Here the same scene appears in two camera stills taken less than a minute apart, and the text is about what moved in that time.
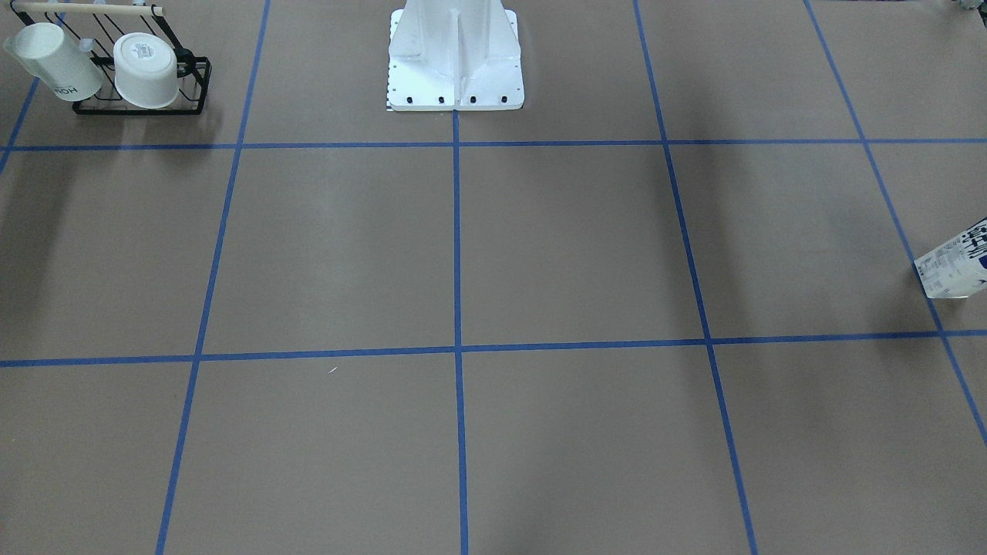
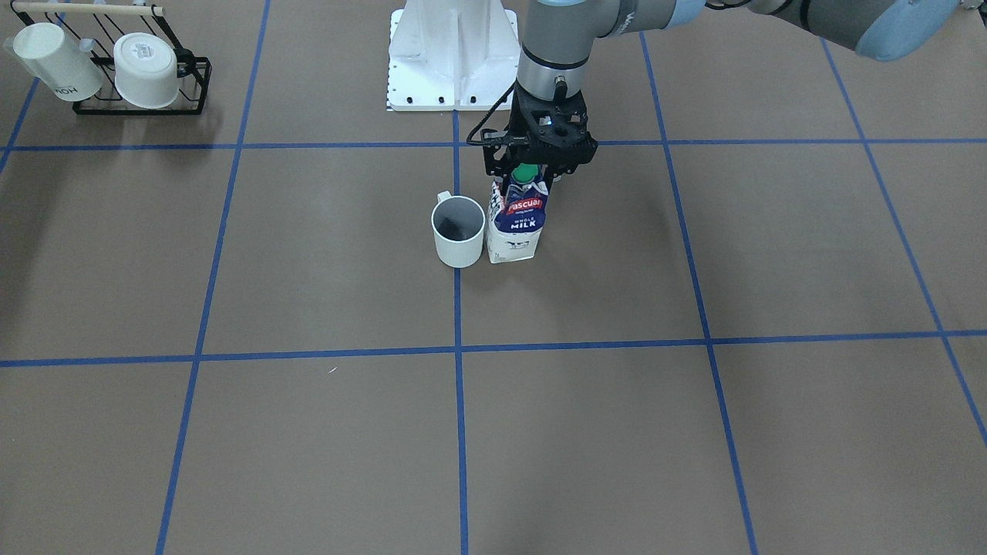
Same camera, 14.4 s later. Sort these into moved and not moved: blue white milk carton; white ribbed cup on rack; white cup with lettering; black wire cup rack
Moved: blue white milk carton
Not moved: white ribbed cup on rack; white cup with lettering; black wire cup rack
